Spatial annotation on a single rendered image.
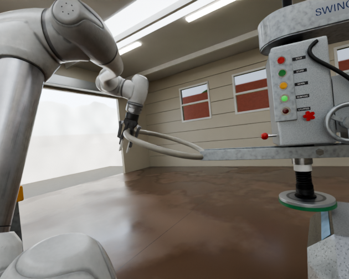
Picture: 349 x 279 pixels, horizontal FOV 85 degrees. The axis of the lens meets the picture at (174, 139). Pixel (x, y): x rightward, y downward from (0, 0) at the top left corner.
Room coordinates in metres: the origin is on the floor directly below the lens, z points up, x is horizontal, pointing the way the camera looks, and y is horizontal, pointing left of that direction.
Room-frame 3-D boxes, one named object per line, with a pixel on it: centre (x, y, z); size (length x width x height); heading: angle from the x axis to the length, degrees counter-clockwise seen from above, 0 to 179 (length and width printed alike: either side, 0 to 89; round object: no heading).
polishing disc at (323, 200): (0.87, -0.57, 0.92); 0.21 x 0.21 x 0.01
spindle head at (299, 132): (0.84, -0.64, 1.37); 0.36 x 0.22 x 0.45; 70
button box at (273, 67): (0.79, -0.46, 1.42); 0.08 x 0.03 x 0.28; 70
